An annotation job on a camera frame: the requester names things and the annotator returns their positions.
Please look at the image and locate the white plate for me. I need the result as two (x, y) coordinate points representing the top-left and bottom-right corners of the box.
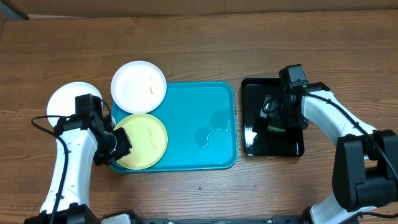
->
(47, 82), (102, 116)
(111, 60), (167, 114)

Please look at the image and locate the green and yellow sponge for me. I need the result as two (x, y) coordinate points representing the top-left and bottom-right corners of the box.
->
(267, 123), (286, 133)

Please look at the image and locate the black rectangular water tray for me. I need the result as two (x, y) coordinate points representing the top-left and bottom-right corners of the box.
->
(241, 78), (305, 157)

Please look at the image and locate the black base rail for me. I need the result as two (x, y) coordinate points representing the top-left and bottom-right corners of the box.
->
(102, 215), (308, 224)

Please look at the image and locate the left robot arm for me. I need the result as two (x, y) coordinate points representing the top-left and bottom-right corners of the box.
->
(25, 114), (132, 223)

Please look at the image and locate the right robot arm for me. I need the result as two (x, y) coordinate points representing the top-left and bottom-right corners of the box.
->
(260, 82), (397, 223)

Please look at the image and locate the yellow-green plate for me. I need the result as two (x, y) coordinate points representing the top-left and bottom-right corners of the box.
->
(116, 114), (168, 170)

